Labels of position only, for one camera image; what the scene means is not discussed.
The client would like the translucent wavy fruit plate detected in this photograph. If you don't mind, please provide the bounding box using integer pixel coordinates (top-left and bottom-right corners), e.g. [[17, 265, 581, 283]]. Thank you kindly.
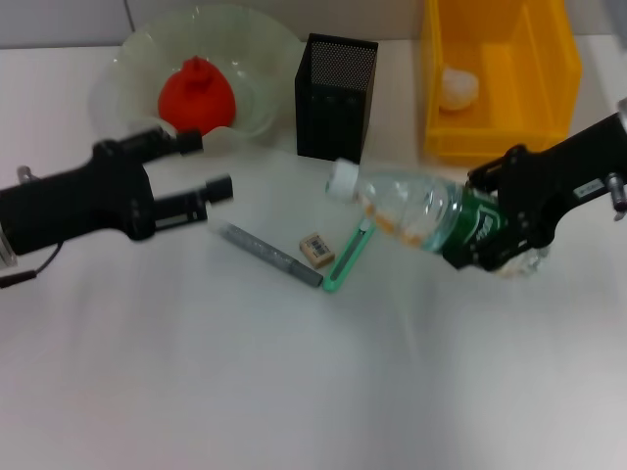
[[87, 3, 304, 154]]

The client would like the black gripper cable with plugs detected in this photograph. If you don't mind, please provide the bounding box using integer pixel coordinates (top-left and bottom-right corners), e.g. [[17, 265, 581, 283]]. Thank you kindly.
[[0, 164, 66, 290]]

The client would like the black mesh pen holder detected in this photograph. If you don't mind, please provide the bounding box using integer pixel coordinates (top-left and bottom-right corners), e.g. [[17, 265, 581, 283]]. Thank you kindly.
[[294, 32, 380, 165]]

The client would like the beige eraser with barcode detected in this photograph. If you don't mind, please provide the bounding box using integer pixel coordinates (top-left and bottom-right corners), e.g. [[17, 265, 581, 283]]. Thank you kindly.
[[298, 233, 339, 270]]

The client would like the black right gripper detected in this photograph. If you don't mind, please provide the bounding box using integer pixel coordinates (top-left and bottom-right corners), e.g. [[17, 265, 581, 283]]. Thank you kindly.
[[442, 112, 627, 274]]

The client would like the green utility knife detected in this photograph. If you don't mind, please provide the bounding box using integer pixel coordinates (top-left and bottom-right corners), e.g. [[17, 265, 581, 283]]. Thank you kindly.
[[321, 216, 379, 295]]

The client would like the yellow plastic storage bin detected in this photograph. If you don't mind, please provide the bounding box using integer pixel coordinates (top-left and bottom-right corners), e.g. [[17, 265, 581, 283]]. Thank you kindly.
[[420, 0, 585, 166]]

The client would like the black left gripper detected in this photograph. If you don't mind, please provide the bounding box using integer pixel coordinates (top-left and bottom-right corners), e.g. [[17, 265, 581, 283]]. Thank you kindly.
[[0, 126, 236, 257]]

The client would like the grey gripper cable with plugs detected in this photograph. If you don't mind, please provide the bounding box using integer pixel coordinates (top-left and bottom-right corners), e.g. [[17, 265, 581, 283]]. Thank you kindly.
[[606, 170, 627, 222]]

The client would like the grey marker pen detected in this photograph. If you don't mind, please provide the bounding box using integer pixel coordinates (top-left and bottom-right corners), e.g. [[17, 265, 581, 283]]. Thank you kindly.
[[219, 221, 325, 290]]

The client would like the clear water bottle green label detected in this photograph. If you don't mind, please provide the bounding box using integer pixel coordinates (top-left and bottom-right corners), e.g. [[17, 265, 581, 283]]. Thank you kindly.
[[324, 158, 555, 281]]

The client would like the white paper ball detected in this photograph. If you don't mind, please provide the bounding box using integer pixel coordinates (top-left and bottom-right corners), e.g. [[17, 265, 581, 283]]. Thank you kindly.
[[437, 67, 481, 115]]

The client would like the red-orange toy orange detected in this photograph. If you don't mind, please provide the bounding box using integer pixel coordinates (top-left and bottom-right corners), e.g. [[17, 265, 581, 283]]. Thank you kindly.
[[157, 55, 238, 135]]

